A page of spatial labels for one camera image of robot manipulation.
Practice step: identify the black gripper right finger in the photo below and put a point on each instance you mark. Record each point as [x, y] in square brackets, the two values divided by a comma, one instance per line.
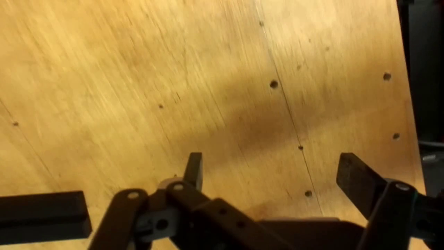
[395, 210]

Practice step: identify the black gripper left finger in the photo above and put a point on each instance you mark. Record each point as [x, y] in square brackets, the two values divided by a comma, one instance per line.
[184, 214]

